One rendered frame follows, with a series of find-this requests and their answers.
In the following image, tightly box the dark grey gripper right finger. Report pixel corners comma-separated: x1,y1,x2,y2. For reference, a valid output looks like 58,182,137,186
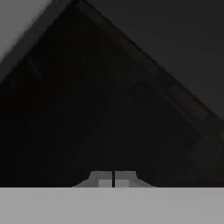
113,170,158,189

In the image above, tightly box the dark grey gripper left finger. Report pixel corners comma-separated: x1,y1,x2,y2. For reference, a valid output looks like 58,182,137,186
71,170,114,189

